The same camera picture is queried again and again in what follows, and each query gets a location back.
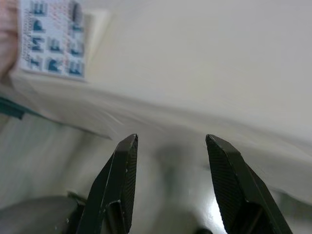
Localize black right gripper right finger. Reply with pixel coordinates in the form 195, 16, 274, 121
205, 134, 293, 234

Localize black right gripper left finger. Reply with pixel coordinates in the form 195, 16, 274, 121
78, 133, 139, 234

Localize white book blue letters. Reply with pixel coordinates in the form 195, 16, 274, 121
19, 0, 86, 78

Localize bed with cream sheet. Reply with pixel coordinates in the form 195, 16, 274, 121
0, 0, 312, 195

